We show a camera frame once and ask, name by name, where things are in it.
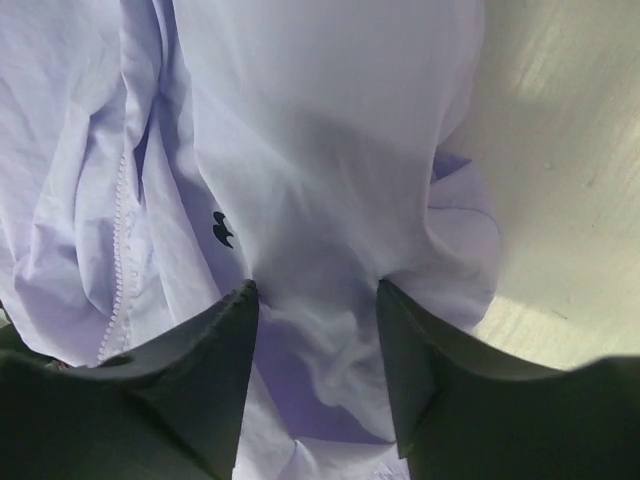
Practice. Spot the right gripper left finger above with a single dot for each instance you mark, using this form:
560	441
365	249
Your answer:
171	408

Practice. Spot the lavender zip jacket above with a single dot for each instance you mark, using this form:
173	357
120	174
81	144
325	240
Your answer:
154	154

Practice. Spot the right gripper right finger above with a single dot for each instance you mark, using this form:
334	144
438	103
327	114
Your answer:
463	409

